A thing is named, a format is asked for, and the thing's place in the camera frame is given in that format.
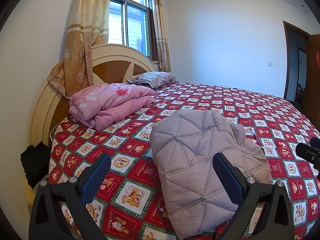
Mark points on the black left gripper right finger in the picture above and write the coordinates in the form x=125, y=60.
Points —
x=275, y=220

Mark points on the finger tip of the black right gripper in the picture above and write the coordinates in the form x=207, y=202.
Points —
x=310, y=153

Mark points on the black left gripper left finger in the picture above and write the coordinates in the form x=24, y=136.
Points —
x=47, y=220

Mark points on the beige quilted down jacket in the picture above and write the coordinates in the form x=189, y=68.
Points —
x=183, y=146

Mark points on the brown wooden door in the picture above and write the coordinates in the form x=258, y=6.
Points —
x=311, y=94

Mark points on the black bag beside bed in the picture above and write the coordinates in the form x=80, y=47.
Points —
x=35, y=162

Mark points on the red teddy bear bedspread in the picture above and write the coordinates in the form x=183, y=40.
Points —
x=130, y=203

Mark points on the red door decoration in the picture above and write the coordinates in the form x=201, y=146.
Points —
x=318, y=58

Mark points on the pink folded quilt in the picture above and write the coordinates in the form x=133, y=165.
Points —
x=101, y=105

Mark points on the striped pillow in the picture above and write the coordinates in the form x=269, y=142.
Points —
x=152, y=79

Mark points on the beige right curtain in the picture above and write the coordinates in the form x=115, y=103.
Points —
x=161, y=39

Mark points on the beige floral left curtain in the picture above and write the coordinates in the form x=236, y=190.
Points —
x=87, y=27

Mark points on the window with metal frame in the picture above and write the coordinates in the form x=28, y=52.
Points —
x=129, y=24

